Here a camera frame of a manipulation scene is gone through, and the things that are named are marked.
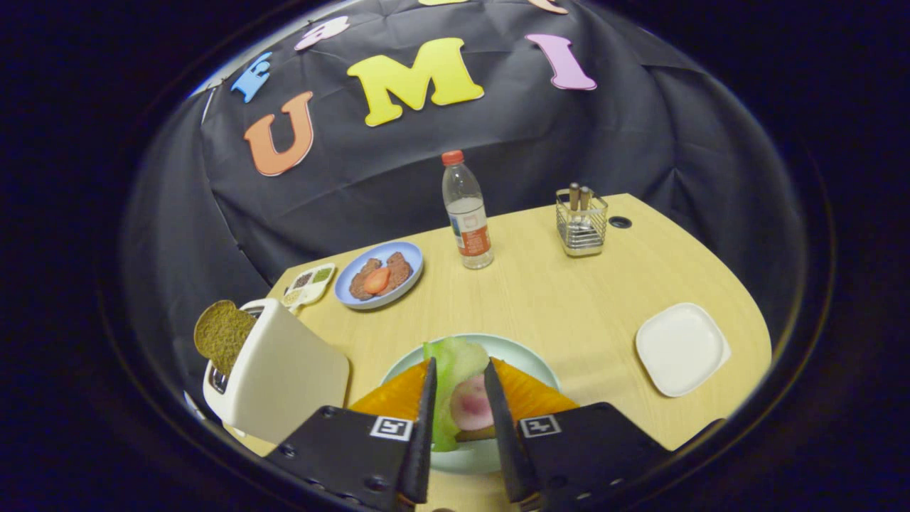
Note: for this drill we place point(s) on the clear red-capped water bottle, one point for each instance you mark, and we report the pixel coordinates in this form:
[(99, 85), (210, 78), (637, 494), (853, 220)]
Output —
[(469, 235)]

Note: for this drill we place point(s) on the brown bread slice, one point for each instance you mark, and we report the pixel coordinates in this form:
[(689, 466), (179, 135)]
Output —
[(224, 334)]

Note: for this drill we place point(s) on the white square plate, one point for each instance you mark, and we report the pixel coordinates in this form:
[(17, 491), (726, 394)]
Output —
[(679, 348)]

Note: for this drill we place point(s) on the brown meat patty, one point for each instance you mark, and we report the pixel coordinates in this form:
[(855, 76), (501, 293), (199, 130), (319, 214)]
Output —
[(402, 270), (357, 284)]

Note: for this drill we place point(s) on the pink ham slice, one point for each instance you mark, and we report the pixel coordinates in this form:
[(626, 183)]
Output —
[(470, 405)]

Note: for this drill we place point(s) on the black table grommet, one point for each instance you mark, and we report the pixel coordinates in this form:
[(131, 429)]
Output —
[(620, 222)]

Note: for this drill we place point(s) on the green lettuce leaf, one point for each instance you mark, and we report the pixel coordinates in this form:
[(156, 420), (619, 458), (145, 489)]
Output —
[(455, 363)]

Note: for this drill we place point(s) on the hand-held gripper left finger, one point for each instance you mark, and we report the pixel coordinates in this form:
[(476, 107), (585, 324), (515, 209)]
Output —
[(426, 427)]

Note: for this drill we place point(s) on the pale green round plate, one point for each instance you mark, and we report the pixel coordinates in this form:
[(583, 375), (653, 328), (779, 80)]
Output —
[(526, 359)]

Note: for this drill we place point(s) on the white seasoning tray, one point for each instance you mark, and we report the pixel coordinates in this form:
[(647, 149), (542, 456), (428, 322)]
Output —
[(313, 281)]

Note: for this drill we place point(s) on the white toaster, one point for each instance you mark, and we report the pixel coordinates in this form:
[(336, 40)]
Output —
[(284, 377)]

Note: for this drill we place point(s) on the blue round plate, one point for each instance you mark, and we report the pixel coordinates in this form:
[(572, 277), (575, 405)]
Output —
[(410, 252)]

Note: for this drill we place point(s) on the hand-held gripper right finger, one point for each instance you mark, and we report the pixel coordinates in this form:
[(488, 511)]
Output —
[(501, 434)]

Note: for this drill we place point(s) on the black backdrop cloth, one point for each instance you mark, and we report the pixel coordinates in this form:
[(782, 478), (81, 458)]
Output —
[(569, 128)]

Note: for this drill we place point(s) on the red tomato slice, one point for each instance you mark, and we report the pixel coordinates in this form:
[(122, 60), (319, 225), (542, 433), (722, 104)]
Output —
[(377, 280)]

